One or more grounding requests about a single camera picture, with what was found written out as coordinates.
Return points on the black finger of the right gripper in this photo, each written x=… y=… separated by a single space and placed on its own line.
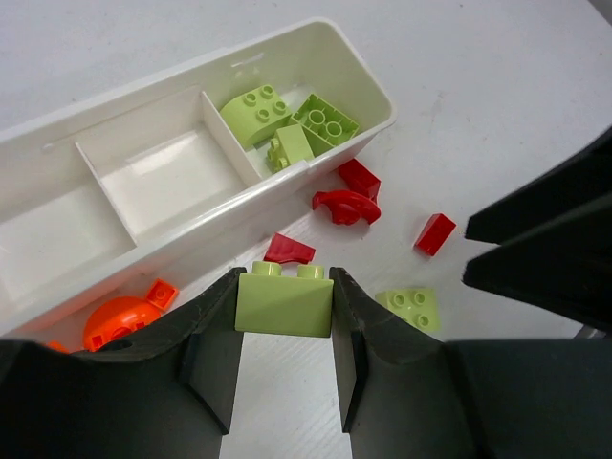
x=562 y=266
x=582 y=178

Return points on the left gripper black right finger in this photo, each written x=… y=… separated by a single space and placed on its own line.
x=404 y=394

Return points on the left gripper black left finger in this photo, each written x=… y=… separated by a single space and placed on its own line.
x=165 y=391

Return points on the orange dome lego assembly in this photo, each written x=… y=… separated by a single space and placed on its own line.
x=124 y=315

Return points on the green 2x2 wedge plate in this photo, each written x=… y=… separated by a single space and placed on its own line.
x=416 y=306

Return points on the red sloped brick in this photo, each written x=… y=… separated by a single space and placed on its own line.
x=435 y=233

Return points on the green lego block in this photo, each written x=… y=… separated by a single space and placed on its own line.
x=269 y=302

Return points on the small red curved slope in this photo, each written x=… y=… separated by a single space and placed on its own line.
x=284 y=249

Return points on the large red arch piece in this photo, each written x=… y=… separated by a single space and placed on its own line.
x=347 y=207

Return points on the red 1x3 brick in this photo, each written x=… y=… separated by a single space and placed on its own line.
x=360 y=179

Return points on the green sloped brick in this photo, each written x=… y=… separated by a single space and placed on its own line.
x=324 y=126

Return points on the green small 1x2 brick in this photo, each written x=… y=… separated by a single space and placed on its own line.
x=288 y=146

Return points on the green curved 2x2 brick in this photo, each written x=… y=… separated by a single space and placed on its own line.
x=254 y=116

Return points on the white three-compartment container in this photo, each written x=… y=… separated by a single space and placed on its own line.
x=125 y=183

